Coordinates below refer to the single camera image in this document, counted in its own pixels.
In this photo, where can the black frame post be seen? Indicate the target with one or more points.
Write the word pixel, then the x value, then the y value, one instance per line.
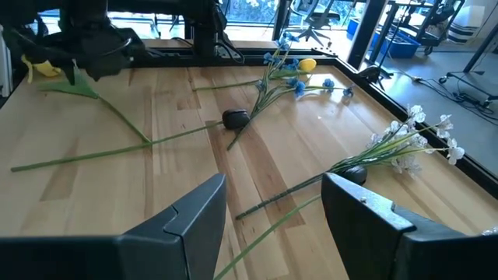
pixel 281 19
pixel 367 35

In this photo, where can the black light stand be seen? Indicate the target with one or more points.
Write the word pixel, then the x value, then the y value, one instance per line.
pixel 373 72

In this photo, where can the black wheeled cart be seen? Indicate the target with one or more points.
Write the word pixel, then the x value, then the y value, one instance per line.
pixel 426 40

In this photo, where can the white artificial flower bunch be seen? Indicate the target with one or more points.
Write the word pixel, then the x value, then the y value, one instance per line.
pixel 417 113

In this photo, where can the white striped bag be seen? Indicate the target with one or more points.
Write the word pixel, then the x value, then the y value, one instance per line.
pixel 465 33

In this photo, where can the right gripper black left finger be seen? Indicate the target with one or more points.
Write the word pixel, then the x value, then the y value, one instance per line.
pixel 175 249

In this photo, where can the black wheeled stand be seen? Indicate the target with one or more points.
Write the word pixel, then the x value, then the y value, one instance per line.
pixel 481 50

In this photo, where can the blue artificial flower bunch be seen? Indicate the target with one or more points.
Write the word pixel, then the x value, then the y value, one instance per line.
pixel 299 88

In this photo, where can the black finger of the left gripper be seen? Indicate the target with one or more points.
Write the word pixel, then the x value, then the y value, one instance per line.
pixel 105 70
pixel 69 70

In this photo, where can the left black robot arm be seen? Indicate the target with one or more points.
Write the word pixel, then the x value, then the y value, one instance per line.
pixel 202 23

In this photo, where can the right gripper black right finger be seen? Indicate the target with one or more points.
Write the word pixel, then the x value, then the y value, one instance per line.
pixel 373 241

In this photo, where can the blue plastic bin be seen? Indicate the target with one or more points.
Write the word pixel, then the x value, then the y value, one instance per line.
pixel 400 48
pixel 353 28

